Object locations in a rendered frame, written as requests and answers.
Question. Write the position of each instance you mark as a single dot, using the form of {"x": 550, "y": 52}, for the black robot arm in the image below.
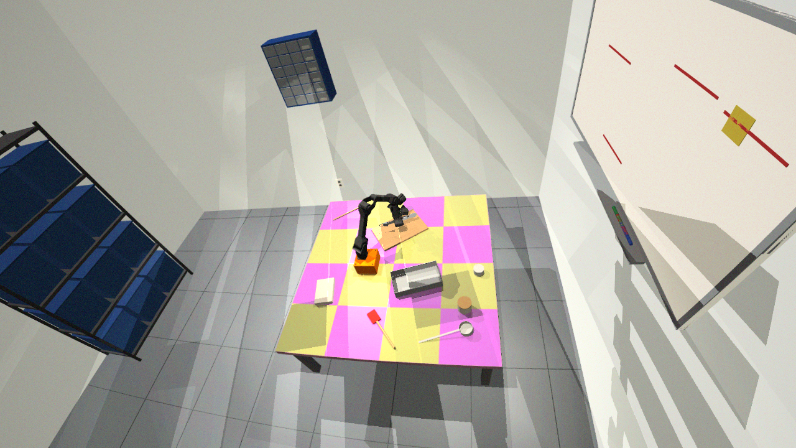
{"x": 364, "y": 209}

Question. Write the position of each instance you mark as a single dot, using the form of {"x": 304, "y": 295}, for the grey metal roasting tin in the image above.
{"x": 417, "y": 278}

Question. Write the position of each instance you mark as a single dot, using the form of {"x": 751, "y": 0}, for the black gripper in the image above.
{"x": 397, "y": 219}

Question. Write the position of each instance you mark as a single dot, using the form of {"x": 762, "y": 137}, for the silver saucepan with long handle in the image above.
{"x": 465, "y": 328}

